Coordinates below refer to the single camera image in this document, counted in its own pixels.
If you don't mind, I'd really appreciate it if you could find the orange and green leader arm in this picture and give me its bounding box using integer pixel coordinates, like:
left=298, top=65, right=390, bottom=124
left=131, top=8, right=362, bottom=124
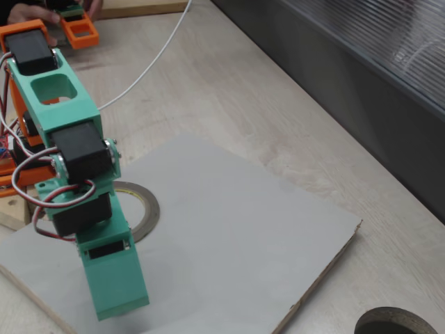
left=44, top=0, right=100, bottom=50

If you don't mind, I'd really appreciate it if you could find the person's bare hand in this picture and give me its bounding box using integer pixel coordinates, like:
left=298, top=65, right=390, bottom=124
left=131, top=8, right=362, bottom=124
left=7, top=0, right=105, bottom=25

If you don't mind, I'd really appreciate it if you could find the long wooden base plank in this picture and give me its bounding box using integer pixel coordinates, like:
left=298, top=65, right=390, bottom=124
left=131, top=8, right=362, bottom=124
left=0, top=198, right=32, bottom=233

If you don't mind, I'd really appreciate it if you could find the white laminated chipboard panel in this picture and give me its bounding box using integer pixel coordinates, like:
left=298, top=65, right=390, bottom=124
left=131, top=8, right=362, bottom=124
left=0, top=134, right=363, bottom=334

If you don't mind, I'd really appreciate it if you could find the red controller circuit board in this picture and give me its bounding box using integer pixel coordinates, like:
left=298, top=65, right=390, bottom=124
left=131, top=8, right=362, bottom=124
left=0, top=137, right=12, bottom=165

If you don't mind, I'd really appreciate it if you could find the flat wooden strip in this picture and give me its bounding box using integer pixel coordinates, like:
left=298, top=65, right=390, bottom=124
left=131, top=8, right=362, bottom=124
left=97, top=1, right=191, bottom=21

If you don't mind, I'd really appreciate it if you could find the ribbed translucent desk partition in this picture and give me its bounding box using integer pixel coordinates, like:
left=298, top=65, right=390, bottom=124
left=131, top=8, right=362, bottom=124
left=211, top=0, right=445, bottom=225

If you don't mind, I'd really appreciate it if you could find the grey ring of tape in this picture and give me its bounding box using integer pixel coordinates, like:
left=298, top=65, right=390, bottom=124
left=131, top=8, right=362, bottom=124
left=113, top=180, right=161, bottom=244

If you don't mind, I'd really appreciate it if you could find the red white black wrist wire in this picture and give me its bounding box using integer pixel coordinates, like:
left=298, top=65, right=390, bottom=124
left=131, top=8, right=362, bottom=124
left=11, top=152, right=97, bottom=241

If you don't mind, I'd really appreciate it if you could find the orange circuit board mount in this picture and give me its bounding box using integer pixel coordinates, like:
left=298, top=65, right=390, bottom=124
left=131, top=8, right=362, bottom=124
left=0, top=163, right=20, bottom=198

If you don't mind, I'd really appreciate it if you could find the white USB cable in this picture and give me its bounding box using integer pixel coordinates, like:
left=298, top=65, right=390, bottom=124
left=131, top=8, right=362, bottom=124
left=97, top=0, right=194, bottom=112

